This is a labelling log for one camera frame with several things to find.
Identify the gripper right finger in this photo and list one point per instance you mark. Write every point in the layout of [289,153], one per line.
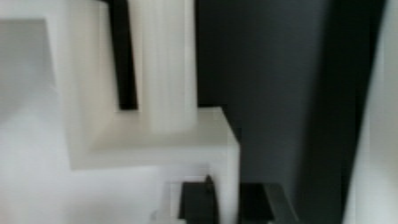
[266,207]

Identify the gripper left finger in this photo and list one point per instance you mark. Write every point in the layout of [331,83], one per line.
[198,203]

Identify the white chair seat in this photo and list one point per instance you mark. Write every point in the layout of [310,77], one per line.
[108,136]

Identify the white U-shaped fence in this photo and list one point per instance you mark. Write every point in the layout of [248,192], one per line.
[372,205]

